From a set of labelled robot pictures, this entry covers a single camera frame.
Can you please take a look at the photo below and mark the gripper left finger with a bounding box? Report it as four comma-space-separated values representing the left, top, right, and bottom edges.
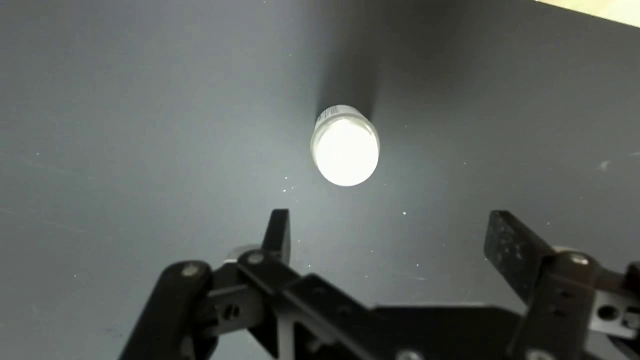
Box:
118, 208, 373, 360

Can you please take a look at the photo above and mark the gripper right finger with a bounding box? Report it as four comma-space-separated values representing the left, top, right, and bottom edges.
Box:
483, 210, 640, 360

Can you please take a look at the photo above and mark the white medicine bottle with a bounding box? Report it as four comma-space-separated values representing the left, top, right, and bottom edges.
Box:
310, 104, 380, 187

